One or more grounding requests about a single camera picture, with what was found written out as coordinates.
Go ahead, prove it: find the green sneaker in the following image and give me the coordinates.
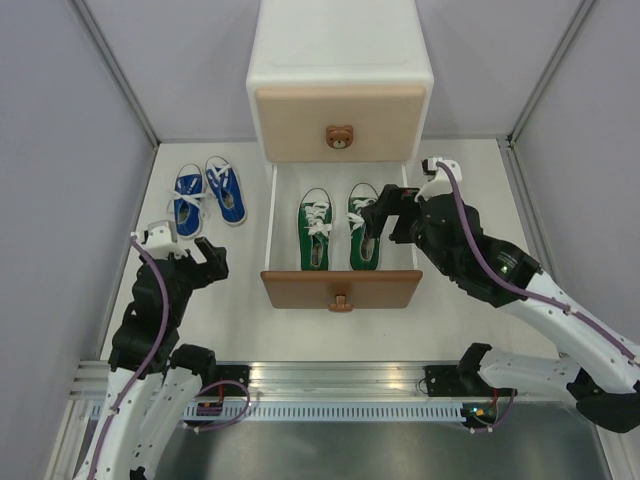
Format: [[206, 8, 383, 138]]
[[347, 182, 380, 270], [297, 188, 333, 271]]

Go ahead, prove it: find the blue sneaker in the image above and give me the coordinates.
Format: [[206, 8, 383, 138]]
[[205, 156, 247, 226], [168, 163, 207, 239]]

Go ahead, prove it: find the bear knob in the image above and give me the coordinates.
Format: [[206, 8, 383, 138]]
[[325, 125, 354, 150], [328, 295, 354, 313]]

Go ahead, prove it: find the beige drawer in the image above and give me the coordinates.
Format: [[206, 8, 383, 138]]
[[256, 85, 426, 163]]

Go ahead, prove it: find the brown drawer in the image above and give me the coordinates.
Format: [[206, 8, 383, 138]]
[[261, 163, 422, 311]]

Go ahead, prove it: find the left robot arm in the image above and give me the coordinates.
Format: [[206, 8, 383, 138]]
[[68, 227, 230, 479]]

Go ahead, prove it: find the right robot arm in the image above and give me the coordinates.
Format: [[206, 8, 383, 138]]
[[361, 184, 639, 433]]

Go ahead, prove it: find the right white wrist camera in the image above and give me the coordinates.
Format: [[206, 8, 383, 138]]
[[416, 156, 462, 200]]

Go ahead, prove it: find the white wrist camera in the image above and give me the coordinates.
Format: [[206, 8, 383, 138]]
[[130, 220, 189, 260], [416, 156, 462, 200]]

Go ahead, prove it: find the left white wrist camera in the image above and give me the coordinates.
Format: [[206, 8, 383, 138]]
[[130, 220, 189, 260]]

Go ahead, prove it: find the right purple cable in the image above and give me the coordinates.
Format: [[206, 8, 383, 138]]
[[434, 158, 640, 366]]

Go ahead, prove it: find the purple cable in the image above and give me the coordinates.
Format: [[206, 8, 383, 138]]
[[82, 234, 171, 480], [434, 158, 640, 366]]

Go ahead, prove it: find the right aluminium frame post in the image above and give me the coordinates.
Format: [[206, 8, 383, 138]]
[[505, 0, 599, 147]]

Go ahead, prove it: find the aluminium frame post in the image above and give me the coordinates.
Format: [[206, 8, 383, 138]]
[[505, 0, 599, 147], [68, 0, 160, 151]]

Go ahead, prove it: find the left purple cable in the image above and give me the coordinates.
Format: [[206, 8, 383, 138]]
[[82, 234, 171, 480]]

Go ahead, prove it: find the aluminium mounting rail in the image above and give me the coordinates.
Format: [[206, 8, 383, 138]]
[[69, 360, 615, 402]]

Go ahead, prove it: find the white slotted cable duct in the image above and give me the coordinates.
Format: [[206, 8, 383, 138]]
[[179, 402, 474, 422]]

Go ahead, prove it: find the white cabinet frame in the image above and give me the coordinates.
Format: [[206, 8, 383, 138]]
[[245, 0, 435, 164]]

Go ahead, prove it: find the left aluminium frame post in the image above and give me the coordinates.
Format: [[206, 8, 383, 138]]
[[68, 0, 160, 151]]

